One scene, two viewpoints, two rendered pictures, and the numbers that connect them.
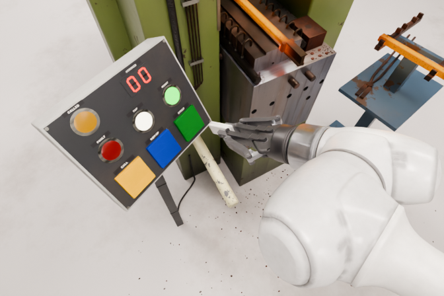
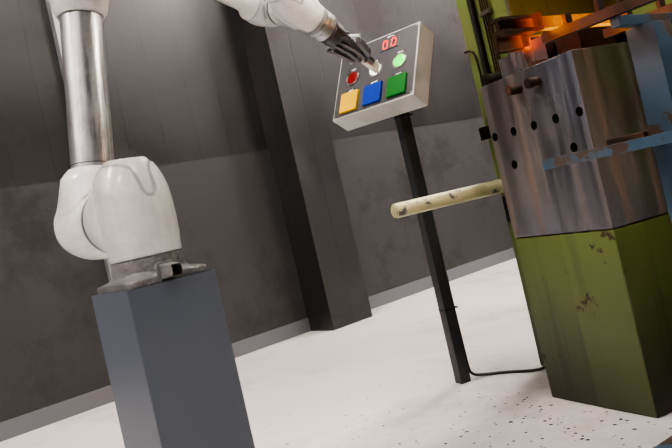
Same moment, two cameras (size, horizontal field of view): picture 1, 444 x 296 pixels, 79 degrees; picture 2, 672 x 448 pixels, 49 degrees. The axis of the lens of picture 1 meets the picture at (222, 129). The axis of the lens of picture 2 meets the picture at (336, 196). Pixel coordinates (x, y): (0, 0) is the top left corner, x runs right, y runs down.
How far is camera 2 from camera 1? 2.47 m
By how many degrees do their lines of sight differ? 93
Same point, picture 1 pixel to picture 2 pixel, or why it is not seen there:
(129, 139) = (363, 76)
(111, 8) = not seen: hidden behind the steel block
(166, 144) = (373, 89)
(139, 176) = (349, 101)
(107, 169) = (344, 87)
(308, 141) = not seen: hidden behind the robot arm
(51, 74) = not seen: outside the picture
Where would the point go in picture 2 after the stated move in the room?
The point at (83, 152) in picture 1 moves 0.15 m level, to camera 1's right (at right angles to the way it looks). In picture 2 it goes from (344, 72) to (342, 64)
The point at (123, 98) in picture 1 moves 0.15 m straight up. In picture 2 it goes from (376, 51) to (366, 8)
